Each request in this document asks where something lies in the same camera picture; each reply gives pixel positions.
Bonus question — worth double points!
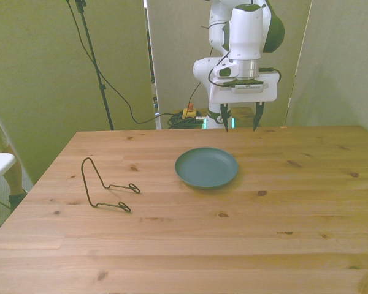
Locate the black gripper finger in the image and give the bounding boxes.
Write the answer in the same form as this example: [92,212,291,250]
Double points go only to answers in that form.
[252,102,264,132]
[220,103,232,133]

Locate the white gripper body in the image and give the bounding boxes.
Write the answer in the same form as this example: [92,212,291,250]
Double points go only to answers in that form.
[209,72,279,104]

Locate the dark teal round plate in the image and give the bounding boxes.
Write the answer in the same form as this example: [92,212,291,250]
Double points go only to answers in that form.
[174,147,239,190]

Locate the yellow emergency stop button box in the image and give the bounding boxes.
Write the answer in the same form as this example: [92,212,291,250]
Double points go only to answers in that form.
[182,104,197,120]

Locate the beige partition panel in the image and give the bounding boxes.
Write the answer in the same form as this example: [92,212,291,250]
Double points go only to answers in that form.
[286,0,368,139]
[0,0,156,184]
[146,0,313,130]

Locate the black tripod stand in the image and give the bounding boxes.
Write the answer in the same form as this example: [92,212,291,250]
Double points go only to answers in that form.
[66,0,115,131]

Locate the person bare leg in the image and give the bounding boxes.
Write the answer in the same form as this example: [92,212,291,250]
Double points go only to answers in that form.
[2,154,26,197]

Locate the dark sneaker shoe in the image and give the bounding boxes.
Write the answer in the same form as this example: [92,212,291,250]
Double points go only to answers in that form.
[7,189,28,212]

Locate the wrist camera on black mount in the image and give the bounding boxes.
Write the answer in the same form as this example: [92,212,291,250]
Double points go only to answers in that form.
[220,79,269,93]

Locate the coiled black cable bundle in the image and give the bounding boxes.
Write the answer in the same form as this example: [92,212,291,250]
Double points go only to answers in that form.
[167,111,205,130]

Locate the black robot wrist cable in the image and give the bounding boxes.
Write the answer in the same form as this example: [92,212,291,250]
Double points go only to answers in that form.
[201,20,282,89]

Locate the long black tripod cable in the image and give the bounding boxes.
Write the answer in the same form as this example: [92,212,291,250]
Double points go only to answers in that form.
[66,0,175,125]

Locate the black wire plate stand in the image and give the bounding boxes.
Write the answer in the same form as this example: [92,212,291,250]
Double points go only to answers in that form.
[80,157,141,213]

